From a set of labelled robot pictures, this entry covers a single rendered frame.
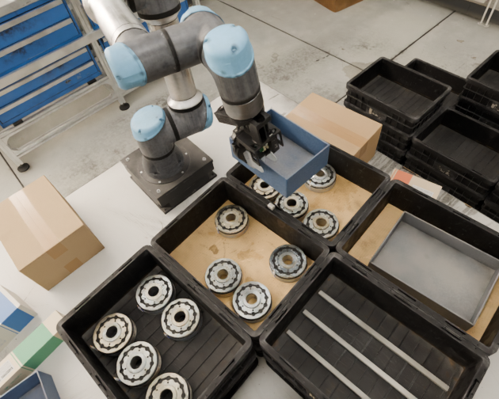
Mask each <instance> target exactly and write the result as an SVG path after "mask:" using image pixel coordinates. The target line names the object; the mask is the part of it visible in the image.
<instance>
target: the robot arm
mask: <svg viewBox="0 0 499 399"><path fill-rule="evenodd" d="M82 5H83V8H84V10H85V12H86V14H87V15H88V17H89V18H90V19H91V20H92V21H93V22H95V23H96V24H98V25H99V27H100V29H101V31H102V32H103V34H104V36H105V38H106V40H107V41H108V43H109V45H110V47H107V48H106V49H105V58H106V60H107V62H108V64H109V67H110V69H111V71H112V74H113V76H114V78H115V79H116V82H117V84H118V86H119V87H120V88H121V89H124V90H128V89H132V88H135V87H138V86H144V85H146V84H147V83H149V82H152V81H155V80H158V79H160V78H164V79H165V81H166V85H167V88H168V90H169V93H170V95H169V96H168V99H167V103H168V105H169V106H167V107H165V108H161V107H159V106H157V105H154V106H153V105H148V106H145V107H143V108H141V109H140V110H138V111H137V112H136V113H135V114H134V116H133V117H132V118H131V130H132V134H133V136H134V138H135V140H136V142H137V143H138V145H139V148H140V150H141V152H142V154H143V169H144V171H145V173H146V174H147V175H148V176H149V177H152V178H154V179H159V180H162V179H167V178H170V177H173V176H175V175H176V174H178V173H179V172H180V171H181V169H182V168H183V166H184V163H185V158H184V155H183V153H182V151H181V150H180V149H179V148H178V146H177V145H176V144H175V142H176V141H178V140H181V139H184V138H186V137H189V136H190V135H194V134H196V133H198V132H202V131H204V130H205V129H207V128H209V127H210V126H211V125H212V123H213V112H212V108H211V104H210V101H209V100H208V97H207V96H206V95H205V94H204V93H201V91H200V90H199V89H197V88H196V86H195V82H194V79H193V76H192V70H191V67H194V66H197V65H199V64H201V63H203V65H204V66H205V67H206V68H207V69H208V71H209V72H210V74H211V75H212V77H213V78H214V80H215V84H216V86H217V89H218V91H219V95H220V98H221V101H222V103H223V105H221V106H220V107H219V108H218V109H217V111H216V112H214V114H215V117H216V118H217V120H218V121H219V122H220V123H223V124H229V125H232V126H235V127H236V128H235V129H234V130H233V133H232V136H231V138H232V139H233V143H232V144H231V145H232V147H233V152H234V155H235V156H236V157H238V158H239V159H241V160H243V161H244V162H245V163H246V164H247V165H249V166H250V167H252V168H254V169H258V170H259V171H261V172H262V173H263V172H264V170H263V169H262V168H261V164H260V162H259V159H261V160H262V161H263V162H264V161H265V158H268V159H270V160H272V161H275V162H276V156H275V155H274V153H276V152H277V151H278V150H279V148H280V147H279V144H280V145H281V146H284V143H283V139H282V134H281V130H280V129H279V128H277V127H276V126H274V125H273V124H272V123H270V122H269V121H270V120H271V116H270V115H269V114H268V113H267V112H265V106H264V99H263V96H262V92H261V85H260V81H259V77H258V73H257V67H256V63H255V59H254V52H253V46H252V44H251V43H250V39H249V36H248V34H247V32H246V30H245V29H244V28H243V27H241V26H235V25H233V24H225V23H224V21H223V19H222V18H221V17H220V16H219V15H218V14H216V13H215V12H214V11H212V10H211V9H209V8H207V7H206V6H193V7H191V8H189V9H188V10H187V11H186V12H185V13H184V14H183V15H182V17H181V20H180V23H179V20H178V16H177V15H178V13H179V12H180V10H181V4H180V0H82ZM136 12H137V14H138V16H139V18H140V19H141V20H143V21H145V22H146V23H147V27H148V29H149V32H148V31H147V30H146V29H145V28H144V26H143V25H142V24H141V22H140V21H139V19H138V18H137V17H136V16H135V15H134V13H136ZM278 134H279V135H280V140H279V139H278V138H277V135H278ZM256 159H257V160H256Z"/></svg>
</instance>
